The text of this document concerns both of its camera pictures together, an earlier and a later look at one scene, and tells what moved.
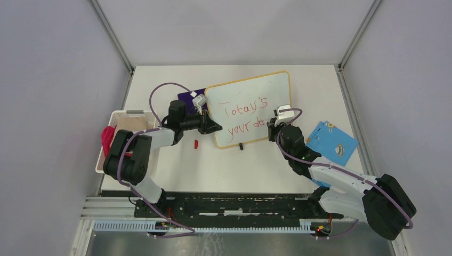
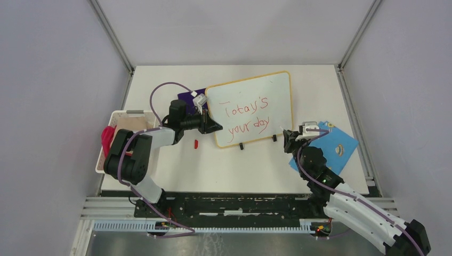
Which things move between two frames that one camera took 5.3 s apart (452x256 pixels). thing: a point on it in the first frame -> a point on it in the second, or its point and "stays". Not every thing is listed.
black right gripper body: x=274 y=129 -> x=300 y=144
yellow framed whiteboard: x=243 y=108 stays
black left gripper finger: x=211 y=126 stays
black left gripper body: x=202 y=129 stays
